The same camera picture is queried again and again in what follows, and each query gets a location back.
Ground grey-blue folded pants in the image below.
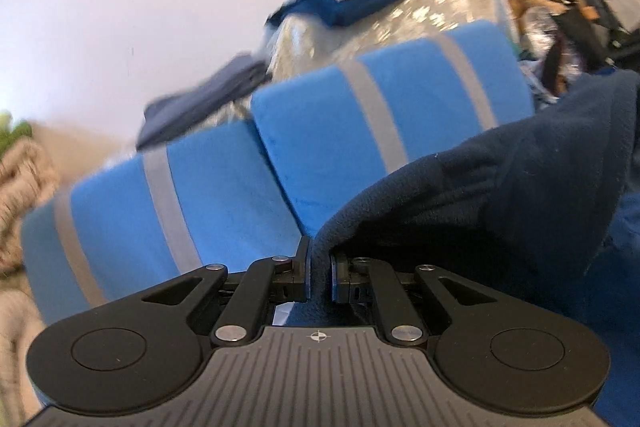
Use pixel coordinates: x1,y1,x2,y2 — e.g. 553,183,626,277
136,54,273,152

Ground beige knitted blanket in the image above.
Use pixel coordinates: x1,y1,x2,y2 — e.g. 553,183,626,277
0,139,62,275

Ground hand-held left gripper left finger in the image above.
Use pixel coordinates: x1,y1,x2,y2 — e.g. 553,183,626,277
141,236,313,348

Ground green plush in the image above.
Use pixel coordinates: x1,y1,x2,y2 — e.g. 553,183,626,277
0,109,33,158

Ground white quilted bedspread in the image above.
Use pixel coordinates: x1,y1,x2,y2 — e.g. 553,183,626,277
0,272,51,427

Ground navy fleece garment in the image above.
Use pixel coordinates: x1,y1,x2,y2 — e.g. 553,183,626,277
285,69,640,343

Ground blue grey-striped cushion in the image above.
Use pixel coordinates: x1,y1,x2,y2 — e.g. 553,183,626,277
250,19,536,235
20,119,303,325

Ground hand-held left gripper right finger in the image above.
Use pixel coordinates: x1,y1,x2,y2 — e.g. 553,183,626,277
327,249,494,347

